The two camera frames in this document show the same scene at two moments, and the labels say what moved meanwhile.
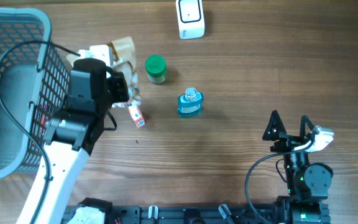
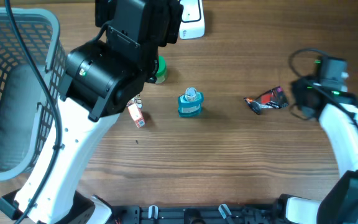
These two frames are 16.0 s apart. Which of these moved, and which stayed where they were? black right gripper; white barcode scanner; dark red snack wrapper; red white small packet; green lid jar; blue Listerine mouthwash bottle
Moved: dark red snack wrapper; black right gripper
Stayed: green lid jar; blue Listerine mouthwash bottle; red white small packet; white barcode scanner
